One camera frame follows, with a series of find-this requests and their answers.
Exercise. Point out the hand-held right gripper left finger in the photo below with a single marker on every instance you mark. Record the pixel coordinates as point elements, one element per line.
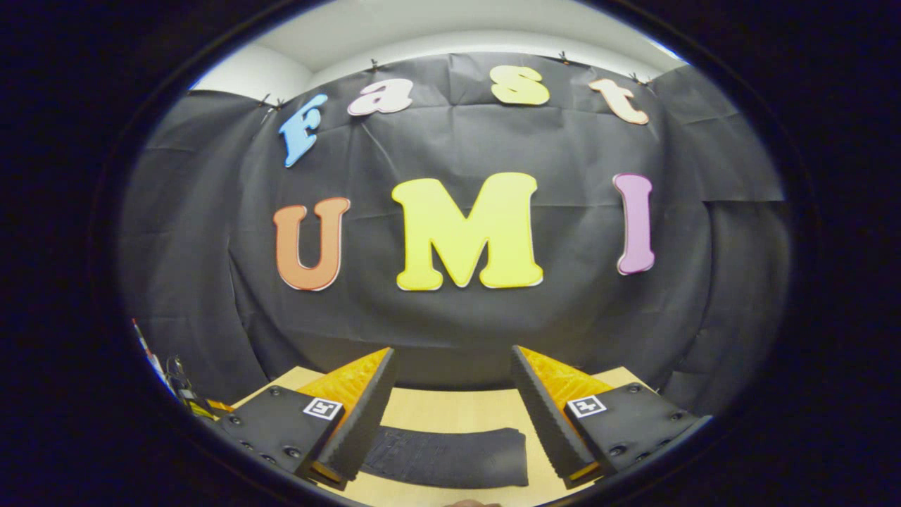
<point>362,426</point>

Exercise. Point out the red and white pole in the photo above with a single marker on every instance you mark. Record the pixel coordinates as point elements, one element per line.
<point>144,345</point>

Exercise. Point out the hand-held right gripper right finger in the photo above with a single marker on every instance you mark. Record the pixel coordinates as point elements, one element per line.
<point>542,422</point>

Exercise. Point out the dark jeans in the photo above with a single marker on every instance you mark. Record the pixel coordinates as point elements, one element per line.
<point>450,458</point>

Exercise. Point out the black backdrop cloth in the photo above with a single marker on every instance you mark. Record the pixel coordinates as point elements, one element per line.
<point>457,324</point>

